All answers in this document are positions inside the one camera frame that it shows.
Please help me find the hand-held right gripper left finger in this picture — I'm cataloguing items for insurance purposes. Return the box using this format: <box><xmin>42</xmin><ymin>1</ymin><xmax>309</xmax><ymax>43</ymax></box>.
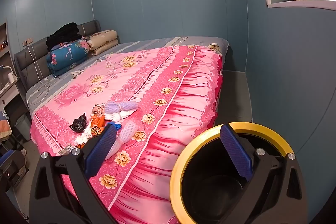
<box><xmin>29</xmin><ymin>123</ymin><xmax>117</xmax><ymax>224</ymax></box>

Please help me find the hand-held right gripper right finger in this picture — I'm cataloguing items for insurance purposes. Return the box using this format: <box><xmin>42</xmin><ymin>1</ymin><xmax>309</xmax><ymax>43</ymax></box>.
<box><xmin>220</xmin><ymin>123</ymin><xmax>309</xmax><ymax>224</ymax></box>

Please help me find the white tissue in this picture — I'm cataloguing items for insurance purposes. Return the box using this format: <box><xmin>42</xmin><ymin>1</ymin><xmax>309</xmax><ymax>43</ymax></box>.
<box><xmin>76</xmin><ymin>132</ymin><xmax>93</xmax><ymax>146</ymax></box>
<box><xmin>105</xmin><ymin>111</ymin><xmax>130</xmax><ymax>122</ymax></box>

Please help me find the black plastic bag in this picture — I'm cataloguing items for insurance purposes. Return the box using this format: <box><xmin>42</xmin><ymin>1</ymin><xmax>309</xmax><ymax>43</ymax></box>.
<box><xmin>70</xmin><ymin>113</ymin><xmax>87</xmax><ymax>132</ymax></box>

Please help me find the purple foam fruit net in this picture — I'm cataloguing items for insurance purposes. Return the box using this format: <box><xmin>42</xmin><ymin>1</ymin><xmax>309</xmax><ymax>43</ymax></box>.
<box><xmin>105</xmin><ymin>101</ymin><xmax>138</xmax><ymax>114</ymax></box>

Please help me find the black bin with yellow rim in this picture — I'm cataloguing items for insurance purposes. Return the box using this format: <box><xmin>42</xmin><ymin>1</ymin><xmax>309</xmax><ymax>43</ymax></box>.
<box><xmin>169</xmin><ymin>122</ymin><xmax>296</xmax><ymax>224</ymax></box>

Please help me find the orange and blue cloth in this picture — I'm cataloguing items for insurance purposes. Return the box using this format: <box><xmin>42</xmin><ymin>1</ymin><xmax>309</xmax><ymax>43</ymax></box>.
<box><xmin>0</xmin><ymin>111</ymin><xmax>13</xmax><ymax>141</ymax></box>

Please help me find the green waste bin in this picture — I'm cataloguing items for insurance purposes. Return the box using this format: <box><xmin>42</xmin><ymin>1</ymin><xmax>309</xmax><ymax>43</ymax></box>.
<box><xmin>15</xmin><ymin>112</ymin><xmax>32</xmax><ymax>141</ymax></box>

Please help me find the bedside desk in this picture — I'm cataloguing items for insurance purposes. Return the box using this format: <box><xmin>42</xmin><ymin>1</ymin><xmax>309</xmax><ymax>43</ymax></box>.
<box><xmin>0</xmin><ymin>77</ymin><xmax>21</xmax><ymax>110</ymax></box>

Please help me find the pink floral blanket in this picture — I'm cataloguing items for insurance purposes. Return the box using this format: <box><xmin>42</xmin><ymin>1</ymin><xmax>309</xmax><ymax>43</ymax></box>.
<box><xmin>30</xmin><ymin>46</ymin><xmax>223</xmax><ymax>224</ymax></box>

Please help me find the blue floral folded quilt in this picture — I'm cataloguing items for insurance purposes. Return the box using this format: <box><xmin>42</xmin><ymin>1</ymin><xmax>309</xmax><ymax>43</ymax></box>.
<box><xmin>47</xmin><ymin>39</ymin><xmax>91</xmax><ymax>77</ymax></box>

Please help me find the beige floral folded quilt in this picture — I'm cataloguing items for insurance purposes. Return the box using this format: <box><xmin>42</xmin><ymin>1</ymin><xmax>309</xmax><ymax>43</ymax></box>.
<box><xmin>86</xmin><ymin>30</ymin><xmax>119</xmax><ymax>56</ymax></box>

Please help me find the grey upholstered headboard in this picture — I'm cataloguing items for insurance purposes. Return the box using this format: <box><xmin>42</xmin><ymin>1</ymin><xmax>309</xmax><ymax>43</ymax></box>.
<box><xmin>14</xmin><ymin>20</ymin><xmax>101</xmax><ymax>93</ymax></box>

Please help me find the grey striped bedsheet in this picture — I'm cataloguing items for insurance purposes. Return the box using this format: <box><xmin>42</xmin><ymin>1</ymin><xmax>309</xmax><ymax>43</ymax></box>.
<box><xmin>25</xmin><ymin>36</ymin><xmax>229</xmax><ymax>111</ymax></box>

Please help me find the black folded blanket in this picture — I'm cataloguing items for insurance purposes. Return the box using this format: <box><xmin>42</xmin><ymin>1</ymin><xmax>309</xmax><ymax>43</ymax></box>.
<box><xmin>46</xmin><ymin>22</ymin><xmax>87</xmax><ymax>51</ymax></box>

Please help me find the white charging cable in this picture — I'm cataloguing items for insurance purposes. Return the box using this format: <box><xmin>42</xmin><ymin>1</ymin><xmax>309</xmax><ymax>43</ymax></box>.
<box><xmin>26</xmin><ymin>42</ymin><xmax>61</xmax><ymax>98</ymax></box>

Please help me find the wall shelf niche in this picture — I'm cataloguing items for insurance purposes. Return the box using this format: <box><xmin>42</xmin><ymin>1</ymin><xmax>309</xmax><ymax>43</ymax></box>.
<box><xmin>0</xmin><ymin>21</ymin><xmax>9</xmax><ymax>56</ymax></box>

